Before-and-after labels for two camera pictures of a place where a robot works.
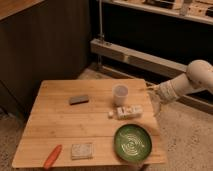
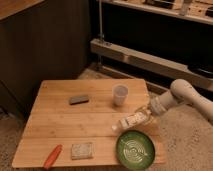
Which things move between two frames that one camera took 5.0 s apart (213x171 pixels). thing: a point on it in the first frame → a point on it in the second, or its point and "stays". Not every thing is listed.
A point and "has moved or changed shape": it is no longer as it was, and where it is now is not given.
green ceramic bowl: [132, 142] has moved or changed shape
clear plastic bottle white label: [126, 112] → [141, 117]
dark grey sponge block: [78, 99] stays
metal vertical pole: [102, 36] stays
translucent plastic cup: [120, 94] stays
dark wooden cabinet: [41, 40] stays
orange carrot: [52, 157] stays
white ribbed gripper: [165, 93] → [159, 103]
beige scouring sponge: [81, 151] stays
